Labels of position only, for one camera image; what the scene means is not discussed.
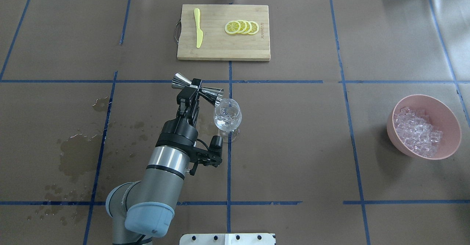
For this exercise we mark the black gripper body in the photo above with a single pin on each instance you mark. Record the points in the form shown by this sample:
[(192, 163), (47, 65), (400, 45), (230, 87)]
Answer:
[(177, 132)]

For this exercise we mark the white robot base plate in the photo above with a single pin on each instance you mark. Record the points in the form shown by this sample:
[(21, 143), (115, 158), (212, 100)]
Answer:
[(228, 239)]

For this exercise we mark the yellow plastic knife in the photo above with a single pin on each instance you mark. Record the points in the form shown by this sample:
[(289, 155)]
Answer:
[(198, 30)]

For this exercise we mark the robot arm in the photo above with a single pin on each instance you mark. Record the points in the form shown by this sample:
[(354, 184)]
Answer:
[(143, 210)]

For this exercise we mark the pile of ice cubes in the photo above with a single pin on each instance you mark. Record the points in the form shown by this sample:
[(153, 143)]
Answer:
[(416, 131)]

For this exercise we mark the clear wine glass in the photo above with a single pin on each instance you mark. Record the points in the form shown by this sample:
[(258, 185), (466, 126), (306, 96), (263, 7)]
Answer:
[(227, 118)]

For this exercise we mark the bamboo cutting board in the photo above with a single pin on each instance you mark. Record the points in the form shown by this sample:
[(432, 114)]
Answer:
[(217, 45)]

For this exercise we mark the steel double jigger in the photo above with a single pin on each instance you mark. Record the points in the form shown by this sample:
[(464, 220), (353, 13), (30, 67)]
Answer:
[(212, 95)]

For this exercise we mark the lemon slice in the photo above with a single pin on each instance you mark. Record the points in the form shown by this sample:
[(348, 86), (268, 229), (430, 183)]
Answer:
[(248, 27), (232, 27), (254, 28), (242, 26)]

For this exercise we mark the pink bowl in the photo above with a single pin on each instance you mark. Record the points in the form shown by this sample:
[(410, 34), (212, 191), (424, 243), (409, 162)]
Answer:
[(440, 115)]

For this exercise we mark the back lemon slice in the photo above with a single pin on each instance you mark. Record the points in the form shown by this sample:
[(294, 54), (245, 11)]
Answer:
[(254, 28)]

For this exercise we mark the front lemon slice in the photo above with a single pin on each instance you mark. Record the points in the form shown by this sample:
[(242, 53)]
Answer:
[(232, 27)]

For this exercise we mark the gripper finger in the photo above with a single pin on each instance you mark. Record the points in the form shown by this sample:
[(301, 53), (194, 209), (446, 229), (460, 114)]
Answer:
[(183, 97), (193, 108)]

